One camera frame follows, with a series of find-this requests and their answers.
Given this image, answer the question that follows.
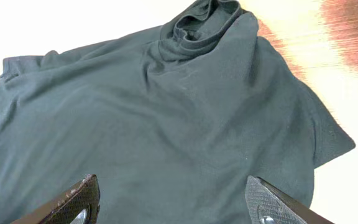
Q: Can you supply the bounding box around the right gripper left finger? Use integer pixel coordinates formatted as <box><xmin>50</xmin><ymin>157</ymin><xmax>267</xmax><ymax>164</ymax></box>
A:
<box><xmin>12</xmin><ymin>174</ymin><xmax>101</xmax><ymax>224</ymax></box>

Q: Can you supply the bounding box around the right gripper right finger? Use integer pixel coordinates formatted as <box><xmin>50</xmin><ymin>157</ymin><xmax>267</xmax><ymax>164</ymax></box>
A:
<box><xmin>245</xmin><ymin>175</ymin><xmax>334</xmax><ymax>224</ymax></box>

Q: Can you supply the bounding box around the black t-shirt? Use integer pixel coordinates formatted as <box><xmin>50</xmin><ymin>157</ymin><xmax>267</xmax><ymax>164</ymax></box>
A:
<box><xmin>0</xmin><ymin>1</ymin><xmax>355</xmax><ymax>223</ymax></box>

